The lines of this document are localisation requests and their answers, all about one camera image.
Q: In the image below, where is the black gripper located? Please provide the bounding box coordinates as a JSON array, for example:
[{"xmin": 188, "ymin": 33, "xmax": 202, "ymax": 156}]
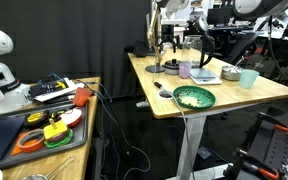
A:
[{"xmin": 161, "ymin": 23, "xmax": 180, "ymax": 54}]

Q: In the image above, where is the black glass lid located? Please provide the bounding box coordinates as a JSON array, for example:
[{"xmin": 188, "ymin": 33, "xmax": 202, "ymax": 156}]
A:
[{"xmin": 163, "ymin": 58, "xmax": 181, "ymax": 68}]

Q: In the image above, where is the stainless steel pot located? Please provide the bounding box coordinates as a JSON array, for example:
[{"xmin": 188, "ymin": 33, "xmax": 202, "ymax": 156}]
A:
[{"xmin": 162, "ymin": 63, "xmax": 182, "ymax": 76}]

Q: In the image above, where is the purple plastic cup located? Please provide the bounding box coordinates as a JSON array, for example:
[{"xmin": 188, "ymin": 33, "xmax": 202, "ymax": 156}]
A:
[{"xmin": 178, "ymin": 61, "xmax": 193, "ymax": 80}]

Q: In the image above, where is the black pouch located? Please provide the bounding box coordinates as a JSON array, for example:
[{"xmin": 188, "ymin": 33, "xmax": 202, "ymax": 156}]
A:
[{"xmin": 132, "ymin": 39, "xmax": 149, "ymax": 58}]

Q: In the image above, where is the white square tray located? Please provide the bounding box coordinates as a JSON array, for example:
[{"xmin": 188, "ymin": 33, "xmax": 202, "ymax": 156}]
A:
[{"xmin": 188, "ymin": 67, "xmax": 224, "ymax": 86}]

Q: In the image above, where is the white table grommet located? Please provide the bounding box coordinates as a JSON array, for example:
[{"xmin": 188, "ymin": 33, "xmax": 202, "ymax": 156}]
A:
[{"xmin": 157, "ymin": 89, "xmax": 175, "ymax": 100}]

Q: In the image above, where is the green round plate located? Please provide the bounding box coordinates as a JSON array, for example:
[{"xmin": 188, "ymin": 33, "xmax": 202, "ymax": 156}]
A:
[{"xmin": 172, "ymin": 85, "xmax": 217, "ymax": 111}]

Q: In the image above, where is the round metal tin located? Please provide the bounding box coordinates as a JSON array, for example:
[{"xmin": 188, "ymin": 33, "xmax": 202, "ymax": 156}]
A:
[{"xmin": 220, "ymin": 64, "xmax": 245, "ymax": 82}]

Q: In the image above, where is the black office chair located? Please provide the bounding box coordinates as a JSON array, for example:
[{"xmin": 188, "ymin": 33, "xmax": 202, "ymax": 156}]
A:
[{"xmin": 223, "ymin": 31, "xmax": 262, "ymax": 67}]

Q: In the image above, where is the teal plastic cup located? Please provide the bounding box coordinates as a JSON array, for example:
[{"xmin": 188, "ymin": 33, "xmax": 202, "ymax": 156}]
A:
[{"xmin": 238, "ymin": 68, "xmax": 261, "ymax": 90}]

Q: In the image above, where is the large studio light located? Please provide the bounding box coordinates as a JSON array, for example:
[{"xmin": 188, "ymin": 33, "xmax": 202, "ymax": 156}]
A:
[{"xmin": 231, "ymin": 0, "xmax": 288, "ymax": 93}]

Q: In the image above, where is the black curtain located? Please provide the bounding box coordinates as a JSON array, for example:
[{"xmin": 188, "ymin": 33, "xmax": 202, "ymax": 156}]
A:
[{"xmin": 0, "ymin": 0, "xmax": 153, "ymax": 98}]

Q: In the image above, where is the white desk leg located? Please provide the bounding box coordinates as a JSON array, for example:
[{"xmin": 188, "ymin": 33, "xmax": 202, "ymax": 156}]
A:
[{"xmin": 174, "ymin": 113, "xmax": 220, "ymax": 180}]

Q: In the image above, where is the orange red cup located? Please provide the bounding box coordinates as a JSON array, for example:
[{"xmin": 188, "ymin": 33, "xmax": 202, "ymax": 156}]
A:
[{"xmin": 72, "ymin": 86, "xmax": 93, "ymax": 108}]

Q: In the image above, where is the red white toy bowl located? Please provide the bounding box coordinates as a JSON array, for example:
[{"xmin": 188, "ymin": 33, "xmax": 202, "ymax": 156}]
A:
[{"xmin": 59, "ymin": 107, "xmax": 84, "ymax": 129}]

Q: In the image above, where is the dark metal tray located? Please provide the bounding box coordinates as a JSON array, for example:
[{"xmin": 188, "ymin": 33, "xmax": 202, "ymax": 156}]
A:
[{"xmin": 0, "ymin": 99, "xmax": 90, "ymax": 170}]

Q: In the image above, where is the orange black clamp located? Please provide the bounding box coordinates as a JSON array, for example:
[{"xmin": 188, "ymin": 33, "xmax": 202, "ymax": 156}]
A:
[
  {"xmin": 256, "ymin": 111, "xmax": 288, "ymax": 133},
  {"xmin": 223, "ymin": 149, "xmax": 281, "ymax": 180}
]

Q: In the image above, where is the toy burger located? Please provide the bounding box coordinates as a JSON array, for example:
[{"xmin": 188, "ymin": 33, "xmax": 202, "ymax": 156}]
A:
[{"xmin": 42, "ymin": 117, "xmax": 75, "ymax": 150}]

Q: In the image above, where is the yellow black tape measure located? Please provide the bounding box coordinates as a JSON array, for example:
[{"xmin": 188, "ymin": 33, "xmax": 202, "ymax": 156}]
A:
[{"xmin": 24, "ymin": 110, "xmax": 50, "ymax": 130}]

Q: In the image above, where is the orange tape roll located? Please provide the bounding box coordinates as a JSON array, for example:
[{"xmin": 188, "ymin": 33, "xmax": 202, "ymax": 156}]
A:
[{"xmin": 16, "ymin": 128, "xmax": 46, "ymax": 154}]

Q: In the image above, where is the dark blue notebook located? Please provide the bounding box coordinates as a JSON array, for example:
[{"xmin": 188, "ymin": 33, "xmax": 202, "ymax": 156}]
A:
[{"xmin": 0, "ymin": 115, "xmax": 26, "ymax": 160}]

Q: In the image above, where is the gray lamp cable with switch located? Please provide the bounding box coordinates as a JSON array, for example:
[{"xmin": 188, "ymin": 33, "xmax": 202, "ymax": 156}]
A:
[{"xmin": 151, "ymin": 62, "xmax": 199, "ymax": 180}]

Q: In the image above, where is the metal wire strainer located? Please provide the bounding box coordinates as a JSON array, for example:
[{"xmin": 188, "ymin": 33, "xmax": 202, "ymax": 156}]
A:
[{"xmin": 21, "ymin": 155, "xmax": 77, "ymax": 180}]

